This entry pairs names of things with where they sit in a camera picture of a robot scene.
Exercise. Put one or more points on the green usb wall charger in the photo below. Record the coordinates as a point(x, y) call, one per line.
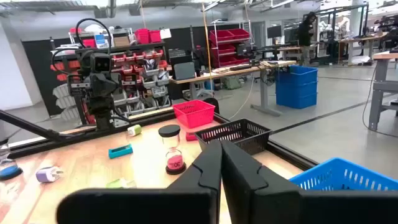
point(119, 184)
point(134, 130)

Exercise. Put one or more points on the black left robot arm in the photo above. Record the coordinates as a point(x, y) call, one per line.
point(101, 109)

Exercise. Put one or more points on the purple usb wall charger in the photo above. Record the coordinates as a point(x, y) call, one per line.
point(46, 175)

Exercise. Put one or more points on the teal digital clock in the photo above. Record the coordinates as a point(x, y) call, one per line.
point(120, 152)

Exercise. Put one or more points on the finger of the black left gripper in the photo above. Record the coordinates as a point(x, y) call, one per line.
point(104, 87)
point(95, 87)

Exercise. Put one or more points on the stacked blue storage bins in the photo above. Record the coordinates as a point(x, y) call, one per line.
point(297, 90)

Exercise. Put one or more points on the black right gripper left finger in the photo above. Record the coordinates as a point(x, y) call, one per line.
point(199, 205)

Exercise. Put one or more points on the black partition board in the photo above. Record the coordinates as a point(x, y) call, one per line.
point(37, 68)

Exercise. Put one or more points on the white building column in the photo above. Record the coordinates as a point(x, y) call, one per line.
point(356, 18)

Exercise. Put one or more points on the grey laptop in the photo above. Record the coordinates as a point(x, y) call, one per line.
point(185, 71)

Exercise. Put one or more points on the red storage bin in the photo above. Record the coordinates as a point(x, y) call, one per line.
point(155, 36)
point(142, 36)

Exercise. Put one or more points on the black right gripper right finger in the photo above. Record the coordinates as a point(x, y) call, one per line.
point(280, 205)

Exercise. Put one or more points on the parts bin shelf rack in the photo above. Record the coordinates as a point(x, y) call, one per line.
point(149, 84)

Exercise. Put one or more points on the black computer monitor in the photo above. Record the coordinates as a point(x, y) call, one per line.
point(274, 31)

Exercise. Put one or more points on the wooden desk grey legs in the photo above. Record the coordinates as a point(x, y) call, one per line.
point(217, 73)

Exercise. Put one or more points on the red plastic basket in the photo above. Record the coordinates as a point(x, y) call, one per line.
point(193, 114)

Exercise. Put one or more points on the grey metal workbench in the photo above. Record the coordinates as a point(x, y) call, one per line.
point(377, 93)

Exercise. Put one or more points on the hourglass with red sand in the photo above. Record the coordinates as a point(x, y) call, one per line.
point(169, 130)

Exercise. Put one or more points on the person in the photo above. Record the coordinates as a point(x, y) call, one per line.
point(304, 34)

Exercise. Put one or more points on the hourglass with blue sand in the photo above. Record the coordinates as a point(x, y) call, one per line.
point(7, 171)

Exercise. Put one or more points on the black plastic basket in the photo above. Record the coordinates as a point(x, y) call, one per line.
point(236, 137)

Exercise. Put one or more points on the black aluminium table frame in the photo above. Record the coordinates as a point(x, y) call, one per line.
point(292, 159)

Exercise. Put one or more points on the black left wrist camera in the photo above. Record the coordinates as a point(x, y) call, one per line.
point(102, 63)

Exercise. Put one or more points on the blue plastic basket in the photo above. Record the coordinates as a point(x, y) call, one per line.
point(342, 175)

